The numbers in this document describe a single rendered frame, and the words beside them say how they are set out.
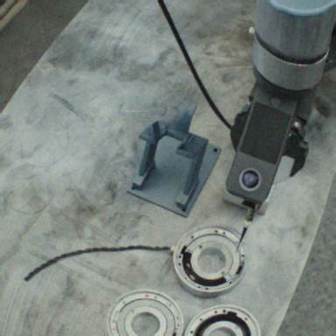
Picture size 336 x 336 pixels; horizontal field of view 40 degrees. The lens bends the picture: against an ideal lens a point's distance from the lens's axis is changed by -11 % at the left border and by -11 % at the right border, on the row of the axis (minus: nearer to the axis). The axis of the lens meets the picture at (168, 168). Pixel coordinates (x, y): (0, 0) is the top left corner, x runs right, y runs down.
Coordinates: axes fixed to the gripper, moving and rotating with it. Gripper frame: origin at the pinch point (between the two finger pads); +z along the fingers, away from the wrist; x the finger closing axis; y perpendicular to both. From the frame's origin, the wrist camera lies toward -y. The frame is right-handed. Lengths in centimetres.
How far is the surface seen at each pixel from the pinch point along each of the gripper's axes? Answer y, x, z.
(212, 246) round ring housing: -7.3, 3.2, 10.1
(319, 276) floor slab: 26, -25, 93
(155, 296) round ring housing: -17.5, 6.9, 10.1
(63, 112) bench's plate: 4.8, 36.7, 12.9
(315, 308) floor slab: 15, -28, 93
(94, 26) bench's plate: 26, 44, 13
